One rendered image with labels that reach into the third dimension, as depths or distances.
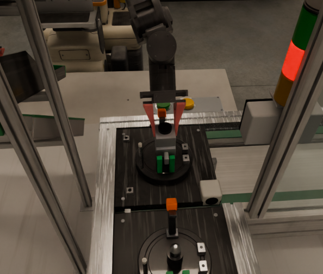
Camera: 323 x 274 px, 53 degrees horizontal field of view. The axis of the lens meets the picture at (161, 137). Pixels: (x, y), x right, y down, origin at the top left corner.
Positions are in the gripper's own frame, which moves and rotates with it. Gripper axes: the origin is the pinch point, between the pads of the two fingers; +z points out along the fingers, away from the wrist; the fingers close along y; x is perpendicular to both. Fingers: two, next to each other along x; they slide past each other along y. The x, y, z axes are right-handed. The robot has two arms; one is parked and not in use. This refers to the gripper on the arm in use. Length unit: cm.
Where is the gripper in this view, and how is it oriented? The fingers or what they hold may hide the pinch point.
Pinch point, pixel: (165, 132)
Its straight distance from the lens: 72.5
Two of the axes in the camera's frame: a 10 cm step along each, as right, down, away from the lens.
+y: 10.0, -0.5, 0.6
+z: 0.5, 9.9, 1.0
